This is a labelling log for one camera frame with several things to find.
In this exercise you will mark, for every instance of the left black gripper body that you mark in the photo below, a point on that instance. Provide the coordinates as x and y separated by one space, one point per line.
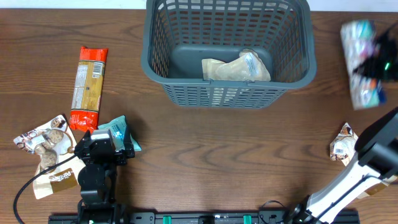
120 158

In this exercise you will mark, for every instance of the orange spaghetti packet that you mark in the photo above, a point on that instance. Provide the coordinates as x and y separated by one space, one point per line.
86 99

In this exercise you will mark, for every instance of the small white brown food bag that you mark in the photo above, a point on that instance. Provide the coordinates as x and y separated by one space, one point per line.
342 149

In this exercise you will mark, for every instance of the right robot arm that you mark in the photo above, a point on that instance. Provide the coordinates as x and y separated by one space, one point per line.
371 158

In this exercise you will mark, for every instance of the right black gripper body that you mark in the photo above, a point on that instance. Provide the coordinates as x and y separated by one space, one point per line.
388 63

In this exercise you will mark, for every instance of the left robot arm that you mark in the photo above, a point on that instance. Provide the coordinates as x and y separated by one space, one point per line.
98 177

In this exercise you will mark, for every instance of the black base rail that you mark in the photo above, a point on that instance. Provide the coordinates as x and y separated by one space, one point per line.
261 217

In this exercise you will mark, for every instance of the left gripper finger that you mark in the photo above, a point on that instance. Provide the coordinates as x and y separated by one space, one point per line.
83 146
127 142

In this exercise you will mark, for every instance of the beige kraft pouch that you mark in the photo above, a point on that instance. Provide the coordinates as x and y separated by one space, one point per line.
248 67

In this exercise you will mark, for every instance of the teal snack packet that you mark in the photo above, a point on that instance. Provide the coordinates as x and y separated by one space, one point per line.
118 128

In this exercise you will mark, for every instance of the grey plastic lattice basket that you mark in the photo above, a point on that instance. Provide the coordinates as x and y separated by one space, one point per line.
179 34

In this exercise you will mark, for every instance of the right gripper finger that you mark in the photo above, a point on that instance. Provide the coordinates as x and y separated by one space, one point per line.
384 39
368 68

